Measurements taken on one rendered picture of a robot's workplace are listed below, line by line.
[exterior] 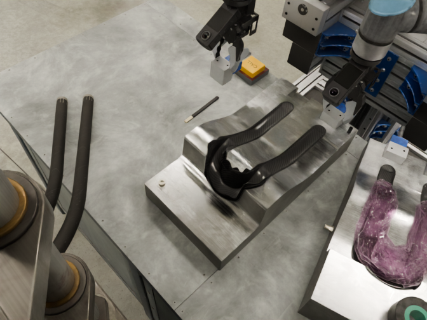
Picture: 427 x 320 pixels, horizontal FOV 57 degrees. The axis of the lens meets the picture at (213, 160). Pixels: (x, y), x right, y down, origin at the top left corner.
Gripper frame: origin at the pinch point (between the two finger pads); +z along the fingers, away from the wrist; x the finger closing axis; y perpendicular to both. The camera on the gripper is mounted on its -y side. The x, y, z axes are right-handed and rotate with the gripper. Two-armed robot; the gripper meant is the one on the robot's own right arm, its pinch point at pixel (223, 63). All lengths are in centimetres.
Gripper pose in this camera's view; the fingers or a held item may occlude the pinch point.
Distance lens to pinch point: 107.7
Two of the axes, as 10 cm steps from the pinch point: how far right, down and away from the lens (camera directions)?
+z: -0.6, 5.6, 8.3
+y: 7.2, -5.5, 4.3
